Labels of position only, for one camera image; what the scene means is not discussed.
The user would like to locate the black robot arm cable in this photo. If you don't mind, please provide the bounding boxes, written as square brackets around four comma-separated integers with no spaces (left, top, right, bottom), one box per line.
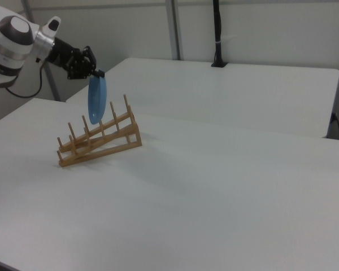
[5,59,45,99]

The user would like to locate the black pole with clamp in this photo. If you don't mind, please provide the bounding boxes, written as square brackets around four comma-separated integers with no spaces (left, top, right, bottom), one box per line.
[211,0,229,69]

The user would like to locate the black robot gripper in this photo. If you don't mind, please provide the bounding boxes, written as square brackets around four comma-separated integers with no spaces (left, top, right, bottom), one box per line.
[46,37,106,81]

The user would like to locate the grey metal frame post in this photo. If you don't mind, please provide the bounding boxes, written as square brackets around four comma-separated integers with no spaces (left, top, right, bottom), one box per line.
[21,0,61,103]
[166,0,185,61]

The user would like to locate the wooden plate rack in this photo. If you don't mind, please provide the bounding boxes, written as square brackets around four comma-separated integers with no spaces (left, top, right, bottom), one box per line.
[56,94,144,169]

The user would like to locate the white side table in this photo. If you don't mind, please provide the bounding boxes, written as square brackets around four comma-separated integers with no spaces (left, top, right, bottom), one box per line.
[65,57,339,139]

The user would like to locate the blue round plate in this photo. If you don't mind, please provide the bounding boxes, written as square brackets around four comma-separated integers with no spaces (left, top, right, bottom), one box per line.
[86,75,108,126]

